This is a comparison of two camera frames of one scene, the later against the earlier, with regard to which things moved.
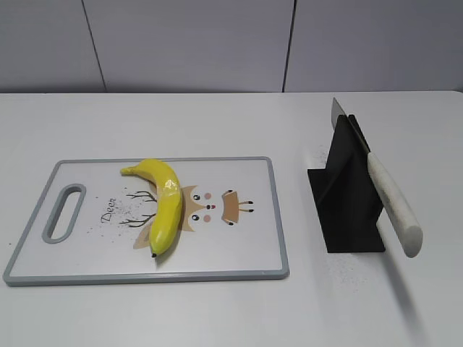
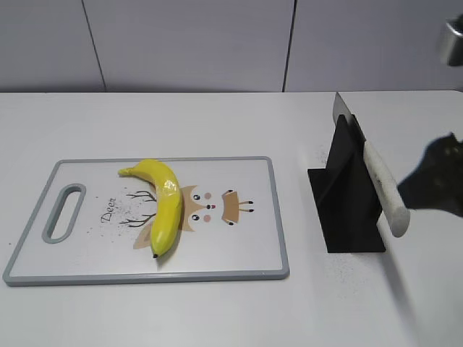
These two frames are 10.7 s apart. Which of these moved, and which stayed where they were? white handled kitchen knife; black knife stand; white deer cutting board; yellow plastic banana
Moved: white handled kitchen knife
Stayed: yellow plastic banana; white deer cutting board; black knife stand
